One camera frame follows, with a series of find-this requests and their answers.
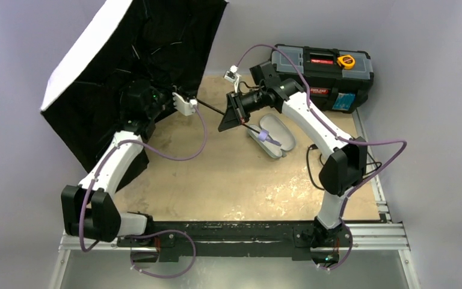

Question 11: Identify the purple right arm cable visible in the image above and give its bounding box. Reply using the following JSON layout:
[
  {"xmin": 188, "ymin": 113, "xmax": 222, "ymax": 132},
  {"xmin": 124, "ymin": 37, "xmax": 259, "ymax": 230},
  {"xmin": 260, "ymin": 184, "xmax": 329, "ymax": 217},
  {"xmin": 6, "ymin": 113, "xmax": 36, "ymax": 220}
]
[{"xmin": 230, "ymin": 43, "xmax": 408, "ymax": 272}]

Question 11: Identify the mint green umbrella sleeve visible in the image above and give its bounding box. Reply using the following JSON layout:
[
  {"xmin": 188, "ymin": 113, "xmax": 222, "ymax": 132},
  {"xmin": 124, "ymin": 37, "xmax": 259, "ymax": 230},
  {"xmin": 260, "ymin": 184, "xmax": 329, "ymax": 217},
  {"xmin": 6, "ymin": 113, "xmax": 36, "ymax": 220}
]
[{"xmin": 247, "ymin": 114, "xmax": 297, "ymax": 159}]

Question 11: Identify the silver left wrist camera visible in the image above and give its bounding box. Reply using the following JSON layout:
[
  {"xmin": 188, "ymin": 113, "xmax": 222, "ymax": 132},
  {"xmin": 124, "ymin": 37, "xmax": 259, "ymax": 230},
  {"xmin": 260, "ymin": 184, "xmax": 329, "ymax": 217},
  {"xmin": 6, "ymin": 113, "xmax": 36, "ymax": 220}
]
[{"xmin": 172, "ymin": 92, "xmax": 198, "ymax": 116}]

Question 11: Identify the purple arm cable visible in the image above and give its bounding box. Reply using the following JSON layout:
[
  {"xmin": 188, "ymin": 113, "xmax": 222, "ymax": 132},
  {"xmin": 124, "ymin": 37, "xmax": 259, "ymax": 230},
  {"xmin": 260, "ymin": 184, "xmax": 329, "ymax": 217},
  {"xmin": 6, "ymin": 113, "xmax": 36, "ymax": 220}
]
[
  {"xmin": 230, "ymin": 43, "xmax": 408, "ymax": 272},
  {"xmin": 78, "ymin": 101, "xmax": 209, "ymax": 280}
]

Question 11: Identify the lavender umbrella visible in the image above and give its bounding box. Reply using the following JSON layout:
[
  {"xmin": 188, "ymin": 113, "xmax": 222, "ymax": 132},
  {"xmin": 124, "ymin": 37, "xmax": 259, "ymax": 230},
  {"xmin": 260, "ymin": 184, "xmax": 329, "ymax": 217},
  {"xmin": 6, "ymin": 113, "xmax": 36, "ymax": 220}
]
[{"xmin": 40, "ymin": 1, "xmax": 228, "ymax": 172}]

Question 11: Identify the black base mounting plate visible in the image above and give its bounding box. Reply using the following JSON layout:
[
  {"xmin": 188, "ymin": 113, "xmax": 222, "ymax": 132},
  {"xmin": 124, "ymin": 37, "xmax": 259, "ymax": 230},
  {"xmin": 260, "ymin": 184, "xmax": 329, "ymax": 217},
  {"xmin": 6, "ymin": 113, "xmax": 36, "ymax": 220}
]
[{"xmin": 117, "ymin": 220, "xmax": 352, "ymax": 264}]

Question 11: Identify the yellow tape measure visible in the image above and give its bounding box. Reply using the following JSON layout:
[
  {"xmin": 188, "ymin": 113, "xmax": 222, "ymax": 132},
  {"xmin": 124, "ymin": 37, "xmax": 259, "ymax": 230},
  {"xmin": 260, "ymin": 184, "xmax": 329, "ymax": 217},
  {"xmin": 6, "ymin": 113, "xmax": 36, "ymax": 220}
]
[{"xmin": 337, "ymin": 54, "xmax": 356, "ymax": 70}]

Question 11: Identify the aluminium rail frame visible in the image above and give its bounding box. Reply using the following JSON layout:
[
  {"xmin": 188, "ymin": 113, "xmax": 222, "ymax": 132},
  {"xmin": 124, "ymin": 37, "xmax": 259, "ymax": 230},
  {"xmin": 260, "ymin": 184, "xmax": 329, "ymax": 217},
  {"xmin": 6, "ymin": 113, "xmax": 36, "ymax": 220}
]
[{"xmin": 48, "ymin": 107, "xmax": 421, "ymax": 289}]

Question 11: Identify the black cable on table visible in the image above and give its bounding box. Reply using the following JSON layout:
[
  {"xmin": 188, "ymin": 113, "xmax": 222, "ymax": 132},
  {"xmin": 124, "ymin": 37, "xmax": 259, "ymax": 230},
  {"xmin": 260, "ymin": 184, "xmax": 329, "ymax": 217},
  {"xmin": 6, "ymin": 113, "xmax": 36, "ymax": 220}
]
[{"xmin": 306, "ymin": 137, "xmax": 383, "ymax": 191}]

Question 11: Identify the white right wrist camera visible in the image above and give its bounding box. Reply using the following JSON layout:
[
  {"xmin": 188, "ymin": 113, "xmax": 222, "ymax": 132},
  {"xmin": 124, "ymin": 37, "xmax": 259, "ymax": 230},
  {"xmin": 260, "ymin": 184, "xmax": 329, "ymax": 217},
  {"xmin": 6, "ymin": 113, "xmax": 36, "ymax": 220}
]
[{"xmin": 223, "ymin": 65, "xmax": 241, "ymax": 93}]

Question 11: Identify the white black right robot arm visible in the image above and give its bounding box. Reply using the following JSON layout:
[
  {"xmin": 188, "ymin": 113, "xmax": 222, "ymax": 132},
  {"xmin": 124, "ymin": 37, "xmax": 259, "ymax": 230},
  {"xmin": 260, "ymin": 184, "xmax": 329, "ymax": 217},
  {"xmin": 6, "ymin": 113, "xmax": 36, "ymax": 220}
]
[{"xmin": 218, "ymin": 61, "xmax": 367, "ymax": 243}]

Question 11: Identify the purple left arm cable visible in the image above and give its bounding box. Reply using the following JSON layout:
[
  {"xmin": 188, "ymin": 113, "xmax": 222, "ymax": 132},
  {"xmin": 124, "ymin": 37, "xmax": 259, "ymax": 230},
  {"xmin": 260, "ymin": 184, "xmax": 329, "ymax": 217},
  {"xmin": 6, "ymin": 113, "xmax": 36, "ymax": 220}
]
[{"xmin": 78, "ymin": 101, "xmax": 209, "ymax": 280}]

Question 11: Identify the black toolbox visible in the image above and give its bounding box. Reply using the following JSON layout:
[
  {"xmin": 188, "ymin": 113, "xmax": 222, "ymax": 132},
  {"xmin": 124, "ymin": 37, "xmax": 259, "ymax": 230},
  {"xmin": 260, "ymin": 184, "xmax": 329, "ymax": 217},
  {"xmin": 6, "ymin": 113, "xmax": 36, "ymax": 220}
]
[{"xmin": 270, "ymin": 44, "xmax": 374, "ymax": 114}]

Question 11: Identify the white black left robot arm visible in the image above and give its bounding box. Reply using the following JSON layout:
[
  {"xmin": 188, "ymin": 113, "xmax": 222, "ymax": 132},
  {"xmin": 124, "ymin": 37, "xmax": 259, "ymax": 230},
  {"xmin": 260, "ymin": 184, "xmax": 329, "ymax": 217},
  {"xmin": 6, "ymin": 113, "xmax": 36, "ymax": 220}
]
[{"xmin": 61, "ymin": 79, "xmax": 173, "ymax": 242}]

